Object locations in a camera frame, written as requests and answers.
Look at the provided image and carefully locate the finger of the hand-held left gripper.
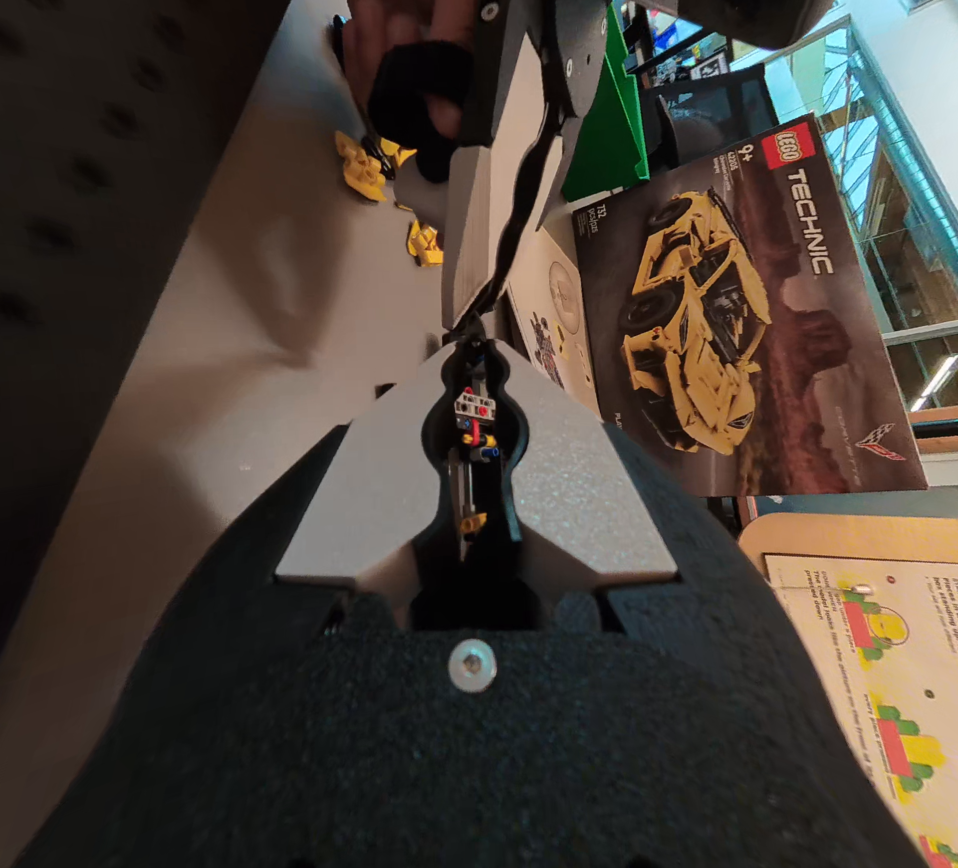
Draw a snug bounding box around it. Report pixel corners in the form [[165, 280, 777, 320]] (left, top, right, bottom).
[[442, 33, 556, 332], [473, 133, 565, 343]]

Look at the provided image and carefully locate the lego instruction booklet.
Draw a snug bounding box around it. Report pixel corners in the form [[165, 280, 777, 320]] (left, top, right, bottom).
[[505, 217, 603, 420]]

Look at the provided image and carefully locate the pile of yellow lego pieces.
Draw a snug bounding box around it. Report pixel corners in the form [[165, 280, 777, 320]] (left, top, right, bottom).
[[333, 129, 446, 269]]

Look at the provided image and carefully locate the grey lego car chassis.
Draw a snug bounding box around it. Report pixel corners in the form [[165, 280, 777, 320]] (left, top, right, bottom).
[[447, 333, 504, 562]]

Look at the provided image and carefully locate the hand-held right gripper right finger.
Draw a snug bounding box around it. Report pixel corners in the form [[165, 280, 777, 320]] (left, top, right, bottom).
[[486, 340, 680, 631]]

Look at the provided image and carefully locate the green plastic bin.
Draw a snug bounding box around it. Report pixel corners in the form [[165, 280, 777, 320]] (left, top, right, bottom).
[[561, 0, 651, 205]]

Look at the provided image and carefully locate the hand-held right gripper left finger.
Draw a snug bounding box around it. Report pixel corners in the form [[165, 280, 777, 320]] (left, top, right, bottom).
[[274, 341, 459, 631]]

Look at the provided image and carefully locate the instruction sheet on white stand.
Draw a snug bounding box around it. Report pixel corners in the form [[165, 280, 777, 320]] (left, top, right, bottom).
[[737, 512, 958, 868]]

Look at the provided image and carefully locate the printed instruction sheet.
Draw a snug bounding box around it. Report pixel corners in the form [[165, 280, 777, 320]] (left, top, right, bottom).
[[763, 554, 958, 868]]

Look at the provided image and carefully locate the lego set box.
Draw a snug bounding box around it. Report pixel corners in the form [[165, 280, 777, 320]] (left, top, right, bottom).
[[570, 112, 929, 498]]

